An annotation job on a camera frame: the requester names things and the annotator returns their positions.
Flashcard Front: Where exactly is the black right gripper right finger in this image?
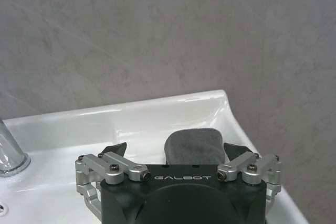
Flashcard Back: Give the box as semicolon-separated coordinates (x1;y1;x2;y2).
217;142;282;208

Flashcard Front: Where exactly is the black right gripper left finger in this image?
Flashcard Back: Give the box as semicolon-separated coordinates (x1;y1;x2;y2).
75;141;151;210

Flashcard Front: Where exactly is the white ceramic washbasin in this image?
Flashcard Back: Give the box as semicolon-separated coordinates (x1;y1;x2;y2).
0;88;310;224

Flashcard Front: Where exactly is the grey folded towel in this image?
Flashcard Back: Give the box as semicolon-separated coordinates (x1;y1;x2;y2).
163;127;228;166

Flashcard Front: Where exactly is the chrome faucet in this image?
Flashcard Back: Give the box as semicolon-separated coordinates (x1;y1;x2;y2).
0;118;32;178

